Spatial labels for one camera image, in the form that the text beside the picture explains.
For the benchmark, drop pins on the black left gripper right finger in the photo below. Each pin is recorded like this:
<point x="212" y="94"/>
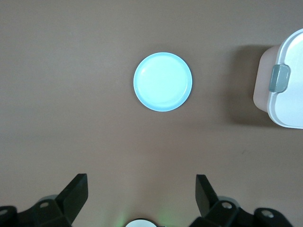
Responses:
<point x="208" y="203"/>

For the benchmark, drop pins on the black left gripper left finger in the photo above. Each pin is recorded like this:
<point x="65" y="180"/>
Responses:
<point x="71" y="201"/>

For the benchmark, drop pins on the white lidded plastic box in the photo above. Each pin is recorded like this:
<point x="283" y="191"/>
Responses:
<point x="293" y="106"/>

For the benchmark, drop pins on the grey box latch clip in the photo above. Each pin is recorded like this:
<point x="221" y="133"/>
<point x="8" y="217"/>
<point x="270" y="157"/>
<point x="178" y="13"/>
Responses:
<point x="279" y="78"/>

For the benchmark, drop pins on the light blue round plate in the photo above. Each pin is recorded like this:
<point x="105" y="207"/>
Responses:
<point x="162" y="82"/>

